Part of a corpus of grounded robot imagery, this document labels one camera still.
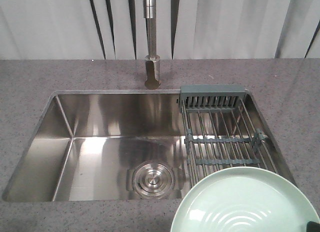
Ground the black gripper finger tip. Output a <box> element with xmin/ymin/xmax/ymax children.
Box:
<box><xmin>306</xmin><ymin>221</ymin><xmax>320</xmax><ymax>232</ymax></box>

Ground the mint green round plate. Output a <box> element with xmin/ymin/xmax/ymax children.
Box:
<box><xmin>170</xmin><ymin>167</ymin><xmax>320</xmax><ymax>232</ymax></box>

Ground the stainless steel kitchen faucet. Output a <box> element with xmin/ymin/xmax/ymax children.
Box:
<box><xmin>143</xmin><ymin>0</ymin><xmax>161</xmax><ymax>90</ymax></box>

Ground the grey extendable dish drying rack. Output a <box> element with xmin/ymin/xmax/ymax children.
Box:
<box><xmin>177</xmin><ymin>85</ymin><xmax>280</xmax><ymax>187</ymax></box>

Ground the round steel sink drain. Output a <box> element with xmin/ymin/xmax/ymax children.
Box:
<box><xmin>126</xmin><ymin>160</ymin><xmax>186</xmax><ymax>199</ymax></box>

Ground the stainless steel sink basin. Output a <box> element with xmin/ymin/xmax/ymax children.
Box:
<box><xmin>2</xmin><ymin>89</ymin><xmax>294</xmax><ymax>202</ymax></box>

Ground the white pleated curtain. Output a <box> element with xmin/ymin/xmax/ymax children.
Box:
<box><xmin>0</xmin><ymin>0</ymin><xmax>320</xmax><ymax>59</ymax></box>

